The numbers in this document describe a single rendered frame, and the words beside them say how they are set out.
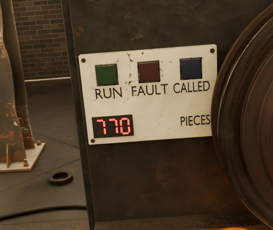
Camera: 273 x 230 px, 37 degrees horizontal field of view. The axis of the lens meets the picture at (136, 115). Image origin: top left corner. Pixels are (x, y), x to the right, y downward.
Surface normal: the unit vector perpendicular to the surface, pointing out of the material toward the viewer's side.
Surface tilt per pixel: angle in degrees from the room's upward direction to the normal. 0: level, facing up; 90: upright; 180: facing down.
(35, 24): 90
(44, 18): 90
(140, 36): 90
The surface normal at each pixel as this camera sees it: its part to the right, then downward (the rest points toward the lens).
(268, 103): -0.87, -0.07
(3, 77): 0.00, 0.29
